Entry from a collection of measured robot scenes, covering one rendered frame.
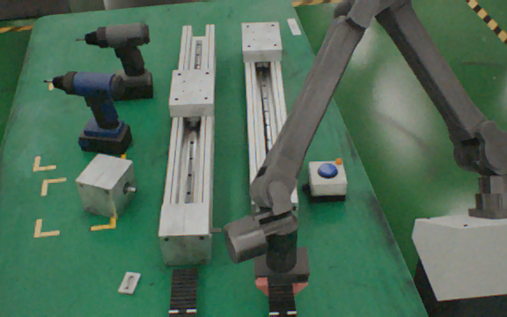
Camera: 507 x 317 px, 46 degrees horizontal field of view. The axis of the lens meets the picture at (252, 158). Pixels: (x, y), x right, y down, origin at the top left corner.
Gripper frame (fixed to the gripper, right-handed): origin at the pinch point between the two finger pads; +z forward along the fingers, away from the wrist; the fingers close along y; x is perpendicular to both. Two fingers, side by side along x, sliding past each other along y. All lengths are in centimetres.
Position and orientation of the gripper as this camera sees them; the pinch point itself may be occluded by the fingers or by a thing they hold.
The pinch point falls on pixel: (280, 291)
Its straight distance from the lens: 121.2
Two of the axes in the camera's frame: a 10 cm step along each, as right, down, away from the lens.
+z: 0.2, 7.6, 6.5
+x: 0.3, 6.5, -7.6
